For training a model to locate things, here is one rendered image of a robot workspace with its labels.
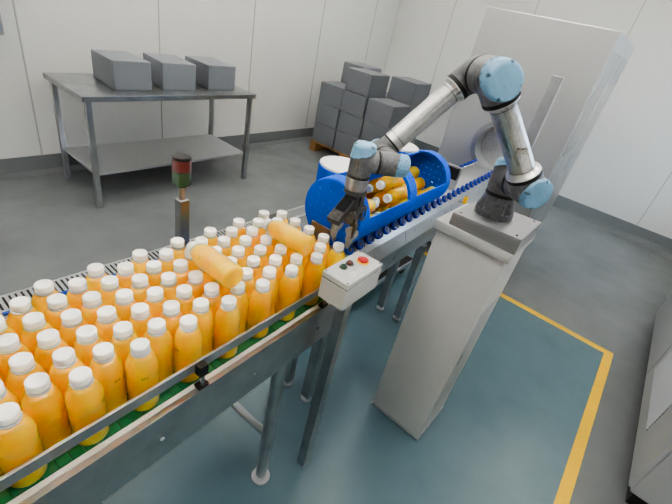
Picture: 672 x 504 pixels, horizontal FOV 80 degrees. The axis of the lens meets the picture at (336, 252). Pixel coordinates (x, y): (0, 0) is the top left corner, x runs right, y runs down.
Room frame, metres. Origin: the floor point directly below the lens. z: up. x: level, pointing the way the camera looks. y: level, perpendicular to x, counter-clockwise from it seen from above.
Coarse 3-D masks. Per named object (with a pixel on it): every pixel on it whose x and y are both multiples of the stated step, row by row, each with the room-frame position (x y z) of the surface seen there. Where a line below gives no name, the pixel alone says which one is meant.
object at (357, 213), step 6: (348, 192) 1.21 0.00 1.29; (366, 192) 1.27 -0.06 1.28; (360, 198) 1.25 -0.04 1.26; (360, 204) 1.25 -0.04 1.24; (354, 210) 1.21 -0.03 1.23; (360, 210) 1.22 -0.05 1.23; (366, 210) 1.26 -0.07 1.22; (348, 216) 1.20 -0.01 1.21; (354, 216) 1.21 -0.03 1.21; (360, 216) 1.25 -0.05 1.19; (348, 222) 1.20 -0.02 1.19
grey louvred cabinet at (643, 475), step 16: (656, 320) 2.85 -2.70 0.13; (656, 336) 2.55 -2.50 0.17; (656, 352) 2.30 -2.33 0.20; (656, 368) 2.06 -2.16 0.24; (656, 384) 1.87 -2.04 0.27; (656, 400) 1.71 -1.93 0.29; (640, 416) 1.74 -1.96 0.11; (656, 416) 1.56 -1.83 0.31; (640, 432) 1.59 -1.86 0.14; (656, 432) 1.45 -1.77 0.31; (640, 448) 1.46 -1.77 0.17; (656, 448) 1.34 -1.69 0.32; (640, 464) 1.34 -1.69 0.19; (656, 464) 1.26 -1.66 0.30; (640, 480) 1.26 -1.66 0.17; (656, 480) 1.24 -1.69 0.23; (640, 496) 1.24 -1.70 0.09; (656, 496) 1.21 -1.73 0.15
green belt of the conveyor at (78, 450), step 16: (304, 304) 1.09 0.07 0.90; (288, 320) 0.99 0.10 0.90; (240, 352) 0.81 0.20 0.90; (176, 384) 0.66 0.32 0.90; (160, 400) 0.61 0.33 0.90; (128, 416) 0.55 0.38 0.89; (112, 432) 0.50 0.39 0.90; (80, 448) 0.45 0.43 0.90; (48, 464) 0.41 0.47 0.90; (64, 464) 0.42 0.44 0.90; (0, 496) 0.34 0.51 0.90; (16, 496) 0.35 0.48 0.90
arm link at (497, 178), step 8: (496, 160) 1.55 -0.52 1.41; (504, 160) 1.50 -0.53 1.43; (496, 168) 1.52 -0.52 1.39; (504, 168) 1.49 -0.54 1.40; (496, 176) 1.50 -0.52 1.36; (504, 176) 1.46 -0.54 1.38; (488, 184) 1.53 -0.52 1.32; (496, 184) 1.50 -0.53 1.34; (496, 192) 1.49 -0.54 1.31; (504, 192) 1.46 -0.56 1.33
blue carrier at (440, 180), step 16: (416, 160) 2.22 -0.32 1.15; (432, 160) 2.17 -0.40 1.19; (336, 176) 1.48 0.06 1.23; (432, 176) 2.16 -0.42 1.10; (448, 176) 2.09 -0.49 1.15; (320, 192) 1.48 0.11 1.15; (336, 192) 1.44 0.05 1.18; (416, 192) 1.77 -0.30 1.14; (432, 192) 1.92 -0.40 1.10; (320, 208) 1.47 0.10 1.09; (368, 208) 1.42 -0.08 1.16; (400, 208) 1.64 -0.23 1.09; (416, 208) 1.84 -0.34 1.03; (368, 224) 1.42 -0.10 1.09; (384, 224) 1.57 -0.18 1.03; (336, 240) 1.41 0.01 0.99
